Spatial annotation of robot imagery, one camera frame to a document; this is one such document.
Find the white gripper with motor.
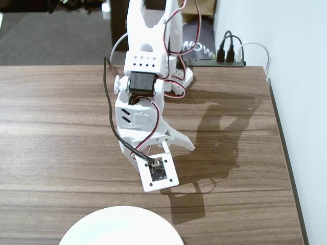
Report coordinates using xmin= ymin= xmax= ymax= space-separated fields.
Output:
xmin=116 ymin=120 xmax=196 ymax=172

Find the white round plate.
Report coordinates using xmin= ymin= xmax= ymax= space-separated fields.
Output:
xmin=58 ymin=205 xmax=184 ymax=245

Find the black power strip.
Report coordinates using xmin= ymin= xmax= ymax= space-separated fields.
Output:
xmin=189 ymin=58 xmax=247 ymax=67

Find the black bag with white letters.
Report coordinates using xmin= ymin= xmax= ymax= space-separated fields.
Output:
xmin=181 ymin=20 xmax=217 ymax=61

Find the black cabinet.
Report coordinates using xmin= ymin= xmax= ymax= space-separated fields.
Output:
xmin=110 ymin=0 xmax=130 ymax=56

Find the brown cardboard box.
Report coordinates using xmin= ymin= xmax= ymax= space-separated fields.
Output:
xmin=182 ymin=0 xmax=218 ymax=17

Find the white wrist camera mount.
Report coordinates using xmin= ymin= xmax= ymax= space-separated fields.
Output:
xmin=135 ymin=141 xmax=180 ymax=193

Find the red black white servo wire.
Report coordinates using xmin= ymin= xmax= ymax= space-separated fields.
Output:
xmin=176 ymin=0 xmax=202 ymax=75
xmin=129 ymin=95 xmax=161 ymax=158

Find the black camera cable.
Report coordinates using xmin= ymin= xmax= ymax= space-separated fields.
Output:
xmin=103 ymin=57 xmax=156 ymax=164

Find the white usb cable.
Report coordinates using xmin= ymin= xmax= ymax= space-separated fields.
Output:
xmin=109 ymin=33 xmax=128 ymax=63

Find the black plug with cable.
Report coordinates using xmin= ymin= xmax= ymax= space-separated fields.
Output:
xmin=216 ymin=30 xmax=233 ymax=63
xmin=221 ymin=35 xmax=244 ymax=63

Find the white plug with cable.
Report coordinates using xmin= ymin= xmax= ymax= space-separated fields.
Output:
xmin=235 ymin=41 xmax=272 ymax=80

